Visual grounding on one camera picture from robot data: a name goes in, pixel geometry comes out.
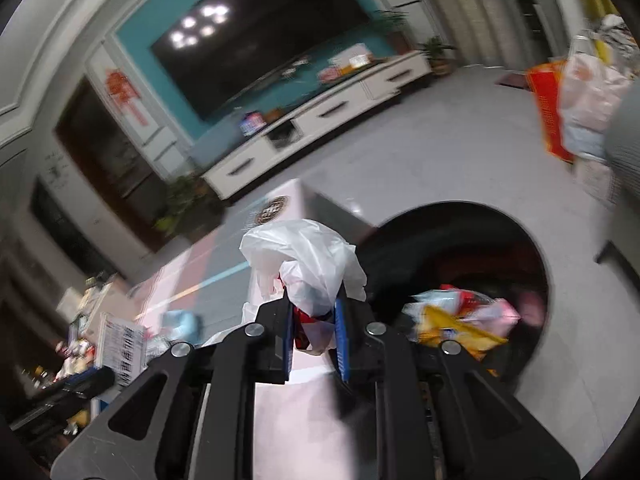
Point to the black television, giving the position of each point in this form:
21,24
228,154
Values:
260,50

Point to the red knot wall ornament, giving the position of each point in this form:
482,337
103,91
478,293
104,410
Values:
120,87

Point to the potted plant in black planter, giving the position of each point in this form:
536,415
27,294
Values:
182,200

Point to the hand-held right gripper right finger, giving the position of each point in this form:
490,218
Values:
342,340

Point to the yellow snack wrapper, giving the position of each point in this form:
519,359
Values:
440,322

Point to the red woven bag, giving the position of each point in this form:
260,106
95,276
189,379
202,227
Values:
550,115

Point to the pink wrapper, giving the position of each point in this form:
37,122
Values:
495,317

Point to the light blue packet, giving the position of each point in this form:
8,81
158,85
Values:
182,322

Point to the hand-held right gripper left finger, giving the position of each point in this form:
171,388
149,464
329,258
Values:
287,340

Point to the dark red floor mat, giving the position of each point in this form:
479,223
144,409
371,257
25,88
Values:
512,80

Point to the small potted plant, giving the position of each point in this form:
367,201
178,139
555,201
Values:
395,22
440,52

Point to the black trash bin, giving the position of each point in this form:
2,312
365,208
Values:
400,260

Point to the pink grey striped cloth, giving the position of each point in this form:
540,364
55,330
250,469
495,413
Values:
220,270

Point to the red packet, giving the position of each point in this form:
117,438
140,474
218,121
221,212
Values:
329,75

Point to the white television cabinet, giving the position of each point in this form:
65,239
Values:
320,110

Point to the large white plastic bag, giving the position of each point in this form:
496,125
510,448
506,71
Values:
585,105

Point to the white box with barcode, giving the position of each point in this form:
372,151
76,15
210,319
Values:
122,345

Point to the person's grey clothing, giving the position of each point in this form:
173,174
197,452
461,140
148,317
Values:
625,145

